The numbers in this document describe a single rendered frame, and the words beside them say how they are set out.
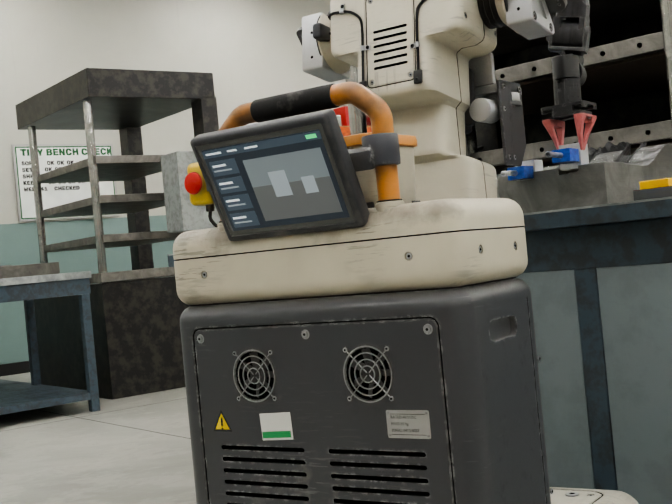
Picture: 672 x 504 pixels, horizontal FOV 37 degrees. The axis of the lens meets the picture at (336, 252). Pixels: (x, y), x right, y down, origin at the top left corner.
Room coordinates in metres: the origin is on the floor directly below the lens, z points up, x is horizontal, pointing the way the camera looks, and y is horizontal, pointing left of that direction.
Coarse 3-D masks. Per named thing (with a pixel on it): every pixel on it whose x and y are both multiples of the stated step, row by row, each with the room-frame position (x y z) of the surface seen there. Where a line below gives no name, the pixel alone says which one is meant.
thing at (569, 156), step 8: (568, 144) 2.12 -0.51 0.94; (576, 144) 2.11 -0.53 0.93; (552, 152) 2.05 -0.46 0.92; (560, 152) 2.09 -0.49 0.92; (568, 152) 2.08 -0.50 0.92; (576, 152) 2.10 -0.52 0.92; (584, 152) 2.12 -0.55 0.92; (552, 160) 2.10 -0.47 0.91; (560, 160) 2.09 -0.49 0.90; (568, 160) 2.08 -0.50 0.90; (576, 160) 2.10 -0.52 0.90; (584, 160) 2.11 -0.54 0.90; (560, 168) 2.14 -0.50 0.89; (568, 168) 2.12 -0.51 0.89; (576, 168) 2.11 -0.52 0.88
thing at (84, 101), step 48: (48, 96) 6.69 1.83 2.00; (96, 96) 6.19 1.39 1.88; (144, 96) 6.39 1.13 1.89; (192, 96) 6.60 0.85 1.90; (96, 192) 6.29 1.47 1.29; (144, 192) 7.62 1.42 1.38; (96, 240) 6.29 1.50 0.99; (144, 240) 6.60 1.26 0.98; (96, 288) 6.21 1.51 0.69; (144, 288) 6.31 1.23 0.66; (48, 336) 6.93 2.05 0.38; (96, 336) 6.27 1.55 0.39; (144, 336) 6.29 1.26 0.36; (48, 384) 7.00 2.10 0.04; (144, 384) 6.28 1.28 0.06
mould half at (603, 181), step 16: (592, 160) 2.38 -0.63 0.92; (608, 160) 2.34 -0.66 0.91; (640, 160) 2.26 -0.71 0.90; (656, 160) 2.25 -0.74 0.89; (544, 176) 2.15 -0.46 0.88; (560, 176) 2.13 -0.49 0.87; (576, 176) 2.10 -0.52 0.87; (592, 176) 2.08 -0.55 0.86; (608, 176) 2.07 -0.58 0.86; (624, 176) 2.12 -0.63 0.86; (640, 176) 2.18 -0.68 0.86; (656, 176) 2.24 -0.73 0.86; (512, 192) 2.21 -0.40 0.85; (528, 192) 2.18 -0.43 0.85; (544, 192) 2.16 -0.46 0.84; (560, 192) 2.13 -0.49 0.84; (576, 192) 2.10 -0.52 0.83; (592, 192) 2.08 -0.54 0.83; (608, 192) 2.06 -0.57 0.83; (624, 192) 2.12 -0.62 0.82; (528, 208) 2.18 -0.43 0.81; (544, 208) 2.16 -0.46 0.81; (560, 208) 2.13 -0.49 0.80
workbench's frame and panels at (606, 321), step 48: (528, 240) 2.17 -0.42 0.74; (576, 240) 2.09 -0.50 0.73; (624, 240) 2.02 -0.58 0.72; (576, 288) 2.10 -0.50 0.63; (624, 288) 2.03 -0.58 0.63; (576, 336) 2.11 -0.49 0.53; (624, 336) 2.03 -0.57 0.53; (576, 384) 2.11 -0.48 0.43; (624, 384) 2.04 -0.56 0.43; (576, 432) 2.12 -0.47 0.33; (624, 432) 2.05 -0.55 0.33; (576, 480) 2.13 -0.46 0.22; (624, 480) 2.05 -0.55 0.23
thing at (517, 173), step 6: (522, 162) 2.20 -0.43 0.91; (528, 162) 2.18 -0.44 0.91; (534, 162) 2.18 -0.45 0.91; (540, 162) 2.19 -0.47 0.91; (510, 168) 2.17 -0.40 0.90; (516, 168) 2.16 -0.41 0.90; (522, 168) 2.15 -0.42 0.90; (528, 168) 2.16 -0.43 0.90; (534, 168) 2.18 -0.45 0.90; (540, 168) 2.19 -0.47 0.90; (504, 174) 2.12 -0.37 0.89; (510, 174) 2.14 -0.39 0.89; (516, 174) 2.16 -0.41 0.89; (522, 174) 2.15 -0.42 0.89; (528, 174) 2.16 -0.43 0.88; (510, 180) 2.17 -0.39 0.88; (516, 180) 2.20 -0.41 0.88
